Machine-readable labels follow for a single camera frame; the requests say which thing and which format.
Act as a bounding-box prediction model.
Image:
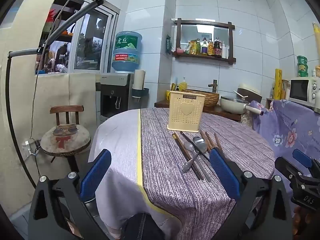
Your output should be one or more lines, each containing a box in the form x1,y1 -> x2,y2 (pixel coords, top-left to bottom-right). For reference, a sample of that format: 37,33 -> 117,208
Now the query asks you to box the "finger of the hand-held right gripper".
274,156 -> 304,180
293,149 -> 320,178

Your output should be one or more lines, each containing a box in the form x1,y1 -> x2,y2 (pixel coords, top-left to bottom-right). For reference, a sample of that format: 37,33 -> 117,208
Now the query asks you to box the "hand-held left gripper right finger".
209,149 -> 294,240

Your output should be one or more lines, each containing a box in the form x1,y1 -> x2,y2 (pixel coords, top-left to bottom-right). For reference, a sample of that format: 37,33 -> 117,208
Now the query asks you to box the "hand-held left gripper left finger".
28,149 -> 113,240

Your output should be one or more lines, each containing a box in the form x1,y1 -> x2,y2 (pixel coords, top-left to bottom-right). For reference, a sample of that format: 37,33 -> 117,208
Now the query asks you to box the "brown wooden chopstick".
175,132 -> 204,179
205,131 -> 218,151
214,133 -> 224,153
172,133 -> 202,181
199,131 -> 213,153

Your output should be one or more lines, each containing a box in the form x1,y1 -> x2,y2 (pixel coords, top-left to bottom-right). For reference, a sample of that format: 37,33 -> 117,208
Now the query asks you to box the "large metal spoon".
182,136 -> 208,173

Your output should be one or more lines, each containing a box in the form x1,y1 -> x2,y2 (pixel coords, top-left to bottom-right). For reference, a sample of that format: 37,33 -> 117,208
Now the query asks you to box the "small metal spoon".
184,141 -> 212,182

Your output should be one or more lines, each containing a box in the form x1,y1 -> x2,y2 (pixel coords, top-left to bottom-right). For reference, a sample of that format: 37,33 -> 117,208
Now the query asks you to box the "black chopstick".
180,131 -> 210,161

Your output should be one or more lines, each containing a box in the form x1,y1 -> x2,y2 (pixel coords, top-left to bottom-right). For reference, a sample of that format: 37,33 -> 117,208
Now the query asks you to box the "cream plastic utensil holder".
167,90 -> 207,133

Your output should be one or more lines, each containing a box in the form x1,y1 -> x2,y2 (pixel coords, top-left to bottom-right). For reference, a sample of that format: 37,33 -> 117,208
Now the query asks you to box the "person's right hand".
294,205 -> 320,237

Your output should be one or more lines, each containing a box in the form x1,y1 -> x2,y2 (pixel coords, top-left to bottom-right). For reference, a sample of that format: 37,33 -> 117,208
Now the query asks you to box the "purple floral cloth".
250,99 -> 320,162

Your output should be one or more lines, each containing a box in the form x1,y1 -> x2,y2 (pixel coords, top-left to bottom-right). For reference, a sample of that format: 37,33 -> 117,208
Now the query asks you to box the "white table cover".
89,109 -> 175,240

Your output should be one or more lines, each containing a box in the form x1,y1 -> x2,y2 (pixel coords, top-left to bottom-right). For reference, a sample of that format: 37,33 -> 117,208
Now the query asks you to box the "cat print seat cushion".
40,124 -> 92,157

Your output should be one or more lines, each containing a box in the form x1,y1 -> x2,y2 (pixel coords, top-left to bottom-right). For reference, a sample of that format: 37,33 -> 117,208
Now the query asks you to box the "purple striped tablecloth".
136,107 -> 275,240

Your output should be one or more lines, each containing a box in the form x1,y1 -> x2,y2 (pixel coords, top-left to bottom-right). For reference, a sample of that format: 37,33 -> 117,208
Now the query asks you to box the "paisley patterned cloth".
241,110 -> 254,130

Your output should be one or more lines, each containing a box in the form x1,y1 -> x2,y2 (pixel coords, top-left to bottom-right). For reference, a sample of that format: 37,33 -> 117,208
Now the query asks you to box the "white microwave oven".
289,77 -> 320,108

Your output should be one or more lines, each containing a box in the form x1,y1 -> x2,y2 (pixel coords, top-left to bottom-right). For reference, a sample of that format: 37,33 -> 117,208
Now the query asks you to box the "person's leg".
121,212 -> 165,240

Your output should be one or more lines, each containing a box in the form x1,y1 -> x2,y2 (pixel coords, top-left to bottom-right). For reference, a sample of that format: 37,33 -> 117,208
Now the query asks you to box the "cream pot with lid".
220,95 -> 264,115

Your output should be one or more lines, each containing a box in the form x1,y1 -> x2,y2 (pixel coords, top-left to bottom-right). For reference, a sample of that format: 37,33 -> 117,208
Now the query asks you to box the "wooden chair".
40,105 -> 92,173

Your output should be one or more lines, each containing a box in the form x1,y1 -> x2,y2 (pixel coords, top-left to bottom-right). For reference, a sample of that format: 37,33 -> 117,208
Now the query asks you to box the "woven pattern wash basin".
181,89 -> 220,109

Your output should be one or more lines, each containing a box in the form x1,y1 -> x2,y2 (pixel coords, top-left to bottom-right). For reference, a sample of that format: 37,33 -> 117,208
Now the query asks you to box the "yellow roll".
274,69 -> 284,100

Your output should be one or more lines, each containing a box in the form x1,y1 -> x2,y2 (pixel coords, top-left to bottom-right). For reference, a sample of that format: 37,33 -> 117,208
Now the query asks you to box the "grey water dispenser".
100,73 -> 134,120

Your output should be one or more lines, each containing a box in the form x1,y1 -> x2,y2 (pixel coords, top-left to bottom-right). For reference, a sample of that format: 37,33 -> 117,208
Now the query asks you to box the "brown and white rice cooker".
236,84 -> 263,103

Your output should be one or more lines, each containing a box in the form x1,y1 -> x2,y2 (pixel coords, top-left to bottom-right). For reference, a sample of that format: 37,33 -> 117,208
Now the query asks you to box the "wooden counter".
154,99 -> 242,122

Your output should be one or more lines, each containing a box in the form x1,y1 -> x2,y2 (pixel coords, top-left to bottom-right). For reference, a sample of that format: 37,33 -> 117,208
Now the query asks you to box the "white paper roll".
132,69 -> 146,90

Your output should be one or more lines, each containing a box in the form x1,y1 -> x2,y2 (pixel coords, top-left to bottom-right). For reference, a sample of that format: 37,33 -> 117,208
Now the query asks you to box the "blue water bottle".
111,31 -> 143,73

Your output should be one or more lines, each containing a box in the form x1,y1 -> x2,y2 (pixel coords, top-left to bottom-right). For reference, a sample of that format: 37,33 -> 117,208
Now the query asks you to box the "dark soy sauce bottle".
213,37 -> 222,57

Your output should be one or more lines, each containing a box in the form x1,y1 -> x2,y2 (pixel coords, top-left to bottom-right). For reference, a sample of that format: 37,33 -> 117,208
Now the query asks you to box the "sliding window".
35,0 -> 119,75

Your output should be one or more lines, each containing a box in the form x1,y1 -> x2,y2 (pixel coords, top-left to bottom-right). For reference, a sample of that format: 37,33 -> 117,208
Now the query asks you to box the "wooden framed mirror shelf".
171,18 -> 237,67

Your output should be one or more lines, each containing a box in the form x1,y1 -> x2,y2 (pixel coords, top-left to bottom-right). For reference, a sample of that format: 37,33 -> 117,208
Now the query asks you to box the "black boom stand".
6,0 -> 108,190

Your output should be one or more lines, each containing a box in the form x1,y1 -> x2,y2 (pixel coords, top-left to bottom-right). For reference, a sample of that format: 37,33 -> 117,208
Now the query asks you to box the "teal wall holder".
132,87 -> 150,98

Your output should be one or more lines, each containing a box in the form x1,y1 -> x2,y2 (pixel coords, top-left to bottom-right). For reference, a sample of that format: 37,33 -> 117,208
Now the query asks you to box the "grey cable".
29,0 -> 84,140

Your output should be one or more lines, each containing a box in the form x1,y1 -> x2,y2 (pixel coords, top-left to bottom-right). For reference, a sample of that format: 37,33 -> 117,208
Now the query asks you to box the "yellow wall hanging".
312,22 -> 320,53

